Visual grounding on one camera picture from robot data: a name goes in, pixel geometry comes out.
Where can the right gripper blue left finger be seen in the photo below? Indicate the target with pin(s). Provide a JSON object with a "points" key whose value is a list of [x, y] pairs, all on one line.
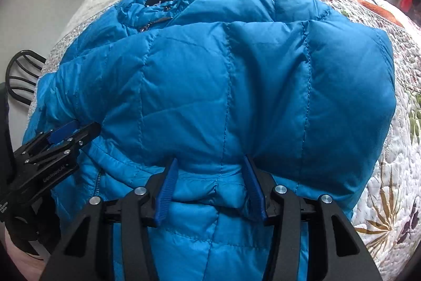
{"points": [[143, 208]]}

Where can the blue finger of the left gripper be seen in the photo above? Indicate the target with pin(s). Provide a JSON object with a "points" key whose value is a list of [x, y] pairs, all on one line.
{"points": [[60, 134]]}

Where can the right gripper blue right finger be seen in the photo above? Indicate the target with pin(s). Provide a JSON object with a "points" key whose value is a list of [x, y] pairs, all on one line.
{"points": [[279, 208]]}

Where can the blue puffer jacket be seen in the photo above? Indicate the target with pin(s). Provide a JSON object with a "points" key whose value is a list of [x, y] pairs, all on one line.
{"points": [[306, 92]]}

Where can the black metal chair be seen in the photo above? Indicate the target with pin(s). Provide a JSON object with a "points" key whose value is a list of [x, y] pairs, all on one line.
{"points": [[22, 74]]}

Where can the floral quilted bedspread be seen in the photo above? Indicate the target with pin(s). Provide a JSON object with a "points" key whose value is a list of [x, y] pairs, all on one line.
{"points": [[387, 213]]}

